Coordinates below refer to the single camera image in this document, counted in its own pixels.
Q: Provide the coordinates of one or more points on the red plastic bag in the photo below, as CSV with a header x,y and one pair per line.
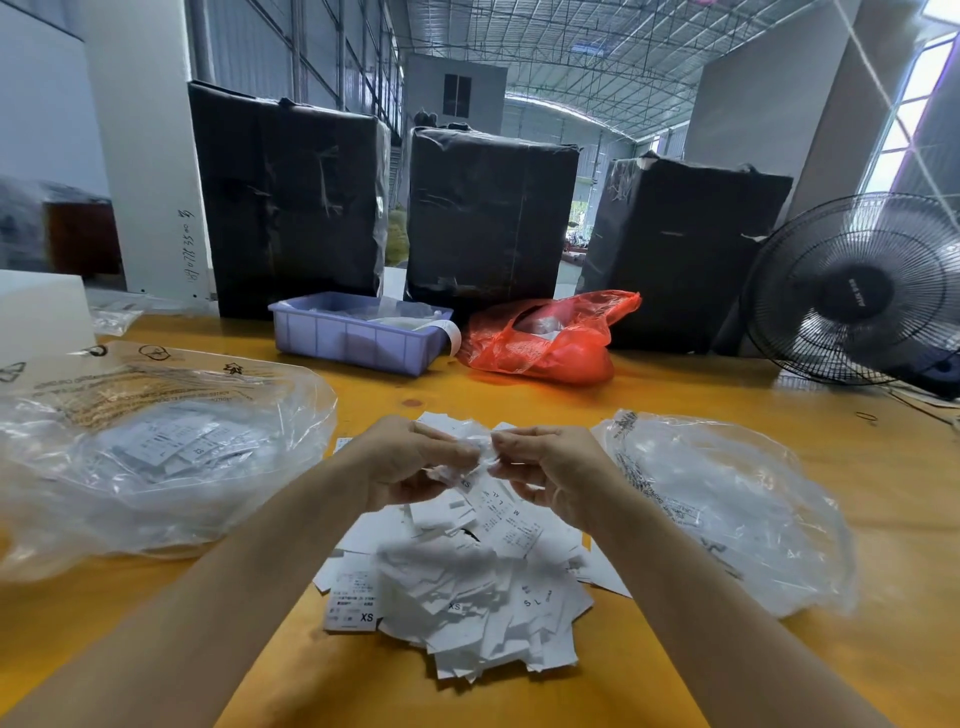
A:
x,y
549,339

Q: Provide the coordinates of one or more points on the person's left hand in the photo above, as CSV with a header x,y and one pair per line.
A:
x,y
398,462

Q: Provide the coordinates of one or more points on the person's left forearm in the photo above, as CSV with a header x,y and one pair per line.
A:
x,y
188,630

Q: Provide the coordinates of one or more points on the large black wrapped bale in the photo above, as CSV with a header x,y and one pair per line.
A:
x,y
687,255
492,222
288,203

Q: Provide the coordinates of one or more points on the blue plastic bin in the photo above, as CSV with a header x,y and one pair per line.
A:
x,y
345,333

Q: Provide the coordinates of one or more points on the grey cabin with window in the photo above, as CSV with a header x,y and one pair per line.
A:
x,y
455,93

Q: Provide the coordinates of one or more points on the person's right forearm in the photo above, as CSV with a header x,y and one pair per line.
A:
x,y
735,638

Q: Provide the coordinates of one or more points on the white pillar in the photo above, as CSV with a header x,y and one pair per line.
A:
x,y
147,143

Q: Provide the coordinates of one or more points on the pile of white labels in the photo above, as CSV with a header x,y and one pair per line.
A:
x,y
465,578

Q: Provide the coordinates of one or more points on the black table fan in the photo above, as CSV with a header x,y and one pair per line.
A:
x,y
855,288

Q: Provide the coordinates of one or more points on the white paper label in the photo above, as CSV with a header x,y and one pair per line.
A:
x,y
477,450

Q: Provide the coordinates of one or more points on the clear plastic bag black print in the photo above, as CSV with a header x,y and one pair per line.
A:
x,y
743,503

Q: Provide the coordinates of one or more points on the white foam box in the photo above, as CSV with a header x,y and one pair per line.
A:
x,y
42,318

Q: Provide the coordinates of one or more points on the person's right hand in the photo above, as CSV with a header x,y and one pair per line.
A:
x,y
563,473

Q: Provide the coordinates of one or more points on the large clear bag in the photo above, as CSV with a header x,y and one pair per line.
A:
x,y
162,462

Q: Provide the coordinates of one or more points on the brown wooden cabinet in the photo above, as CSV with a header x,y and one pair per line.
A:
x,y
83,237

